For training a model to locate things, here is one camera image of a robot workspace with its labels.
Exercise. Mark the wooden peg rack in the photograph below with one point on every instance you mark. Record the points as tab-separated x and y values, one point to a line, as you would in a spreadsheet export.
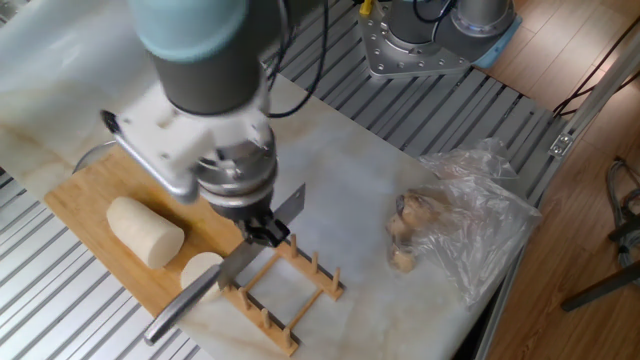
310	272

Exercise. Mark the aluminium frame rail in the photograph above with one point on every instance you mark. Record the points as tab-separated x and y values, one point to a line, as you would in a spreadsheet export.
600	90

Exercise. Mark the white marble slab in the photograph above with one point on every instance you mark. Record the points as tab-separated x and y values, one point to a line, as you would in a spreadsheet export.
350	175

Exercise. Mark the round white radish slice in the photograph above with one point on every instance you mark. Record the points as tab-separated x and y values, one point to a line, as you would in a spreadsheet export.
197	267

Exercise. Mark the wooden cutting board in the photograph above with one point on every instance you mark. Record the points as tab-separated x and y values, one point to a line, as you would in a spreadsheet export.
80	200

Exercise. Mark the silver corner bracket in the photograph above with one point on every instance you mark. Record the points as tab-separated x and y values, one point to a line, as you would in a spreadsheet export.
561	145

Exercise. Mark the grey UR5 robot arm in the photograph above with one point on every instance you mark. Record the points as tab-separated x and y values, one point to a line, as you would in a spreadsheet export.
210	85

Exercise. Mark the yellow connector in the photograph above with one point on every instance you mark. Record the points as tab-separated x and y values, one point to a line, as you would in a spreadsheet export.
366	7

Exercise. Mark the clear plastic bag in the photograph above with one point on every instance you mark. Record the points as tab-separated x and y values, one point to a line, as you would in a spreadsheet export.
475	235

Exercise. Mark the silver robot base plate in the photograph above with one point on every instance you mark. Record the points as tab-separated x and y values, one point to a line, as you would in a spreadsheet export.
380	50

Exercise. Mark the steel cleaver knife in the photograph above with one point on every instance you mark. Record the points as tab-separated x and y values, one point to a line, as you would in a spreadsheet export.
180	305

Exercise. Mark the black stand leg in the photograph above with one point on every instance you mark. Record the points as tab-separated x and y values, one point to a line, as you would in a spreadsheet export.
600	289

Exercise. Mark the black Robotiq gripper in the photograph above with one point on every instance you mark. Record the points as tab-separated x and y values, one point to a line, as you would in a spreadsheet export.
245	212

